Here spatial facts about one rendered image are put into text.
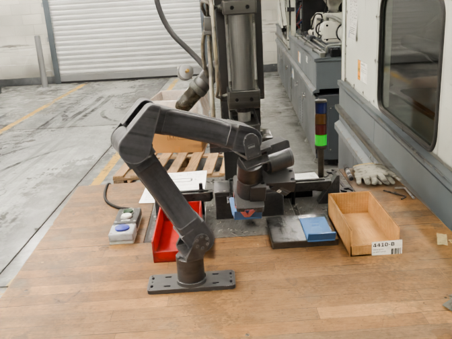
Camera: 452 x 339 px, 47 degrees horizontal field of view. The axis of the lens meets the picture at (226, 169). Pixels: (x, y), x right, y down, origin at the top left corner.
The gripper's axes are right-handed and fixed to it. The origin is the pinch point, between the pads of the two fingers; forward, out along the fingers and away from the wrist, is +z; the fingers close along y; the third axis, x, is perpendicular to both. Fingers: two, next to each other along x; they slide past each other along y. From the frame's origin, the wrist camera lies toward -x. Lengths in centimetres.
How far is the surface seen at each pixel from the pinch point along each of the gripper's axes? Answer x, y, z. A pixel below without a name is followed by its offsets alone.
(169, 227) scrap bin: 20.7, 9.2, 17.3
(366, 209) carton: -36.1, 10.1, 14.9
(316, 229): -18.6, -0.5, 8.1
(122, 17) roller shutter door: 151, 837, 467
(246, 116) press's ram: -2.6, 30.2, -5.0
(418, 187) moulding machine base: -65, 33, 36
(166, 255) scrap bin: 20.7, -6.9, 6.1
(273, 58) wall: -147, 771, 532
